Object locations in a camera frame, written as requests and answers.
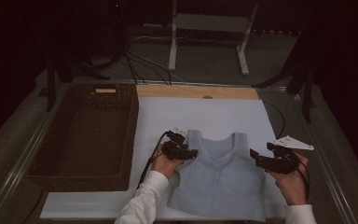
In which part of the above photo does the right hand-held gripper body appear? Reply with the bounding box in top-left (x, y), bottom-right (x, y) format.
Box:
top-left (257, 134), bottom-right (315, 175)

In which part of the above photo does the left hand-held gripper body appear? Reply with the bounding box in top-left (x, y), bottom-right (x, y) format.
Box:
top-left (161, 127), bottom-right (189, 161)

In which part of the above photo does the light blue tank top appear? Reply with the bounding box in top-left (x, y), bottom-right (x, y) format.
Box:
top-left (167, 129), bottom-right (268, 222)

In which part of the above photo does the brown wicker basket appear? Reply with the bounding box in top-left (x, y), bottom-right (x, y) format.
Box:
top-left (27, 83), bottom-right (140, 192)

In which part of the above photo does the person's left hand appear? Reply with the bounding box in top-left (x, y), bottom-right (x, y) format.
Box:
top-left (150, 144), bottom-right (185, 180)

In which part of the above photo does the person's right hand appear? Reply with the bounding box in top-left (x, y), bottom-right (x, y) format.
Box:
top-left (267, 153), bottom-right (310, 206)

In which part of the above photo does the wooden board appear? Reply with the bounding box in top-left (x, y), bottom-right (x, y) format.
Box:
top-left (135, 84), bottom-right (260, 101)

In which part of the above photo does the black tripod stand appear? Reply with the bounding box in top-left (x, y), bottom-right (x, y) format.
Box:
top-left (38, 52), bottom-right (111, 113)
top-left (251, 31), bottom-right (318, 124)

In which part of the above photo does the white metal stand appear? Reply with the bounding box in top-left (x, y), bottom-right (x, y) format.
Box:
top-left (167, 0), bottom-right (259, 77)

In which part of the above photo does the left hand-held gripper cable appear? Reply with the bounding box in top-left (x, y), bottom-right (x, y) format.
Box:
top-left (135, 131), bottom-right (171, 190)

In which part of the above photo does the hand-held gripper cable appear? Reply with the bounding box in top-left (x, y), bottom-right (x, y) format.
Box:
top-left (287, 148), bottom-right (311, 200)
top-left (135, 131), bottom-right (171, 190)

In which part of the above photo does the thin black curved cable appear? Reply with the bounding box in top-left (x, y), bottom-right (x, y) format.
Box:
top-left (262, 100), bottom-right (286, 141)

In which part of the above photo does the right hand-held gripper cable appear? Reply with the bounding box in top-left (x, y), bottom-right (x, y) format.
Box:
top-left (287, 148), bottom-right (311, 200)

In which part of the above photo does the aluminium frame rail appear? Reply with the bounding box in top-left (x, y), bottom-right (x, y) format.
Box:
top-left (0, 85), bottom-right (71, 224)
top-left (290, 92), bottom-right (358, 224)
top-left (71, 78), bottom-right (288, 91)

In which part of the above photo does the black floor cable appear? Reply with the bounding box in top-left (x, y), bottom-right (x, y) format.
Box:
top-left (125, 49), bottom-right (172, 87)
top-left (123, 50), bottom-right (148, 86)

